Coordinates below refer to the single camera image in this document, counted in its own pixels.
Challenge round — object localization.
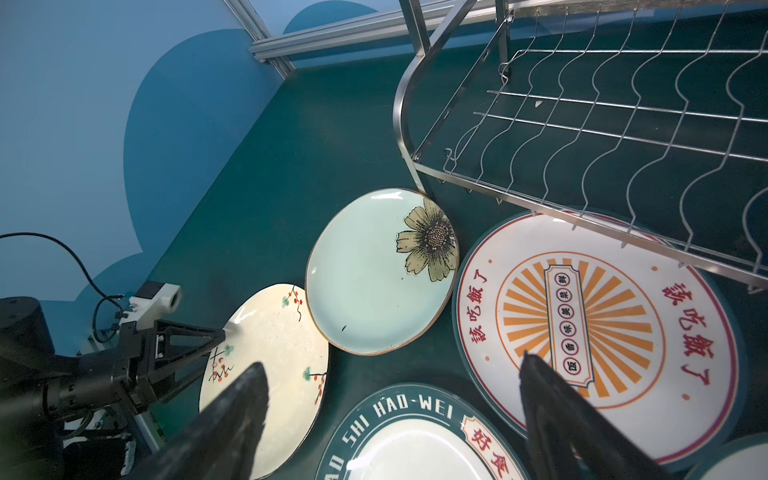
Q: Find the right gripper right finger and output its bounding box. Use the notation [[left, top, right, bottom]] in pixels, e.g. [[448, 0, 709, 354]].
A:
[[520, 354, 673, 479]]

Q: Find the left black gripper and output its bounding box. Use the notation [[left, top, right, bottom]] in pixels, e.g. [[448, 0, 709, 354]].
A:
[[44, 320, 226, 420]]

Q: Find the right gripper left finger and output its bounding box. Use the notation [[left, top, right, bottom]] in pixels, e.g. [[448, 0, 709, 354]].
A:
[[127, 362, 269, 479]]

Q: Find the cream floral plate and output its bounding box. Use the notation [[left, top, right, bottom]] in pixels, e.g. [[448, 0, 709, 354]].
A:
[[199, 284, 329, 479]]

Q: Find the orange sunburst plate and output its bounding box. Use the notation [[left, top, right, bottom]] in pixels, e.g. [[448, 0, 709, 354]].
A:
[[452, 214, 747, 471]]

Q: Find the pale green flower plate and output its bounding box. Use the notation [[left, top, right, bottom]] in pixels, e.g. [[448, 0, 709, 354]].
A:
[[306, 188, 459, 356]]

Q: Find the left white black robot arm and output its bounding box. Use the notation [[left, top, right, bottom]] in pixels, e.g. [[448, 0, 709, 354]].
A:
[[1, 297, 225, 479]]

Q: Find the white plate dark lettered rim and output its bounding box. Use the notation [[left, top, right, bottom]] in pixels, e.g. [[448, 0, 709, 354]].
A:
[[315, 383, 530, 479]]

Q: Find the white plate black cloud line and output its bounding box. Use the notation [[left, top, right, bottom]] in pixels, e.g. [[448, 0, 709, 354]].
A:
[[685, 432, 768, 480]]

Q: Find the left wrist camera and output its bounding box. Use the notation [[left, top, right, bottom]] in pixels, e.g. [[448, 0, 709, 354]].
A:
[[119, 280, 182, 330]]

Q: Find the chrome wire dish rack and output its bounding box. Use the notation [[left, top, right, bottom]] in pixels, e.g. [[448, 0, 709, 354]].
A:
[[392, 1, 767, 293]]

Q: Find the left aluminium frame post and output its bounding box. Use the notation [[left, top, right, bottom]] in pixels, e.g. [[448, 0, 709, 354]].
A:
[[224, 0, 295, 80]]

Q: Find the rear aluminium frame bar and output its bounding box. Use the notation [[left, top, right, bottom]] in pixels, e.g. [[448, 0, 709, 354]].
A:
[[249, 1, 496, 61]]

